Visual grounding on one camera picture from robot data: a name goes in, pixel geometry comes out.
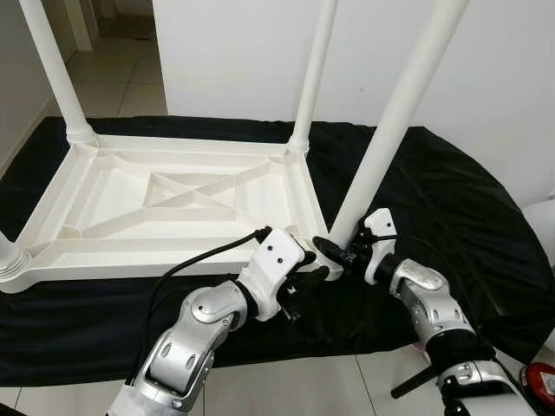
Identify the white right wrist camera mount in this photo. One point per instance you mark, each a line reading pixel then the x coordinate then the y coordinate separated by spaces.
pixel 380 225

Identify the black metal table leg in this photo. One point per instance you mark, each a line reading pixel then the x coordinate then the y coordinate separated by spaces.
pixel 414 381

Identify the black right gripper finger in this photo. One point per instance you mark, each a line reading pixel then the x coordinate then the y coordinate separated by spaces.
pixel 329 250

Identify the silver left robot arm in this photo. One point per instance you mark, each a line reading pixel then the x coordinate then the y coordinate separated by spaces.
pixel 199 316

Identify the white door frame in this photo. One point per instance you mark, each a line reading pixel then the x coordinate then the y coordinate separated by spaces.
pixel 82 26

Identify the red round floor device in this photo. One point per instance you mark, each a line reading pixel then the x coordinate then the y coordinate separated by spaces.
pixel 539 380

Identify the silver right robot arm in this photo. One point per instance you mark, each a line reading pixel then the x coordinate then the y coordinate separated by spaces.
pixel 425 290

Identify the white plastic children table top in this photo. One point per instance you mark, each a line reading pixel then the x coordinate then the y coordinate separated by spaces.
pixel 87 208

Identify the pink rounded object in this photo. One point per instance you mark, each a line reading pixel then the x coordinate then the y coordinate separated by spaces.
pixel 418 347

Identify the black table cloth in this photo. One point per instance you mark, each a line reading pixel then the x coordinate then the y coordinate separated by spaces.
pixel 468 225

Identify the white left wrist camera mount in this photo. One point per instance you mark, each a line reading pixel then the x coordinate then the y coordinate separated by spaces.
pixel 273 260

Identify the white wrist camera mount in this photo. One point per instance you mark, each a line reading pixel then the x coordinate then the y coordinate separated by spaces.
pixel 380 225
pixel 273 260

